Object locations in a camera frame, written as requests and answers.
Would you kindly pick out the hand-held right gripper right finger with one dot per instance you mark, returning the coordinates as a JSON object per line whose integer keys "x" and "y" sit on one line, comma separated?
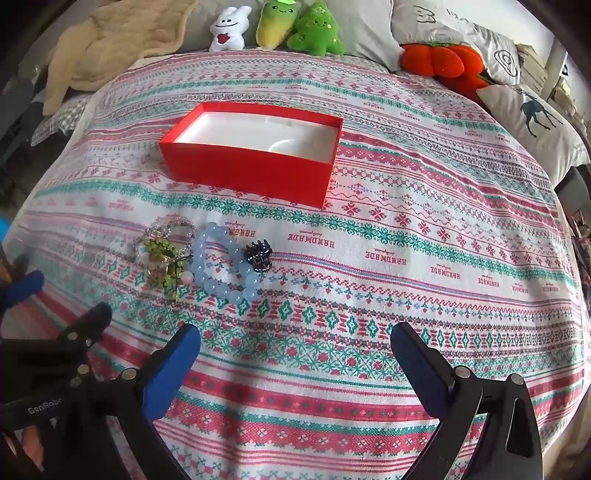
{"x": 418, "y": 369}

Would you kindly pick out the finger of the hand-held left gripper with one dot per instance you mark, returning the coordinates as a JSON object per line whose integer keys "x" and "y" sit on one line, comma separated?
{"x": 90, "y": 321}
{"x": 25, "y": 282}

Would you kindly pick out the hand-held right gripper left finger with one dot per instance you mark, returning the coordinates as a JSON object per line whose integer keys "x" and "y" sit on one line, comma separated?
{"x": 171, "y": 369}

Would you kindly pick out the gold hoop earrings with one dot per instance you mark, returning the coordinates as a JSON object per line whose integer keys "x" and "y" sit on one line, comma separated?
{"x": 156, "y": 276}

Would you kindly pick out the dark beaded jewellery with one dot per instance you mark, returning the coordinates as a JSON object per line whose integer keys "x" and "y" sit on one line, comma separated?
{"x": 256, "y": 258}

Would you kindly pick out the red cardboard box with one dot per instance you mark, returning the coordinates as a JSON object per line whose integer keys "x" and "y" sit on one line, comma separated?
{"x": 244, "y": 170}

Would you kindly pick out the person's left hand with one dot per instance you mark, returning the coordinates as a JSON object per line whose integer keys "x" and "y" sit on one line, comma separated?
{"x": 34, "y": 445}

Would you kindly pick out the patterned knit-print bedspread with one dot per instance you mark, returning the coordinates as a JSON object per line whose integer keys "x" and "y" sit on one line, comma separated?
{"x": 369, "y": 277}

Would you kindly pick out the checkered bed sheet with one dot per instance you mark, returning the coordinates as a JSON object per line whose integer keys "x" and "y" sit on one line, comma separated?
{"x": 60, "y": 120}

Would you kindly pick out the beige fleece blanket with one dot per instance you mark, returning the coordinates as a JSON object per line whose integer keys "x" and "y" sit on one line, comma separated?
{"x": 111, "y": 41}

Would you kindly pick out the white deer print pillow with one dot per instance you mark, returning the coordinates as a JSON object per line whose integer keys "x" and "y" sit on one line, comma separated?
{"x": 540, "y": 124}

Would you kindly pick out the orange pumpkin plush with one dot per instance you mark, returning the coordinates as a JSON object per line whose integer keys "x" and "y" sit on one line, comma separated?
{"x": 471, "y": 78}
{"x": 431, "y": 60}

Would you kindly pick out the white plush toy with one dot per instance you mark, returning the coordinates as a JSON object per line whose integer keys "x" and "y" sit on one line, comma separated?
{"x": 228, "y": 30}

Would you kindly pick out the white bookshelf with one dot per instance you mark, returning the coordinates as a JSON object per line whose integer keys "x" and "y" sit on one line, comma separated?
{"x": 556, "y": 64}

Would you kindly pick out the white pillow with black print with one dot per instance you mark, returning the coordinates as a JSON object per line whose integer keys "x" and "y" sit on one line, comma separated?
{"x": 466, "y": 27}

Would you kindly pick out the yellow-green plush toy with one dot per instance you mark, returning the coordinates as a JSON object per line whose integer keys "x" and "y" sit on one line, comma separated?
{"x": 274, "y": 23}

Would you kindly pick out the green tree plush toy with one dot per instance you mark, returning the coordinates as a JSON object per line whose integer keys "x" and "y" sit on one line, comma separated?
{"x": 316, "y": 32}

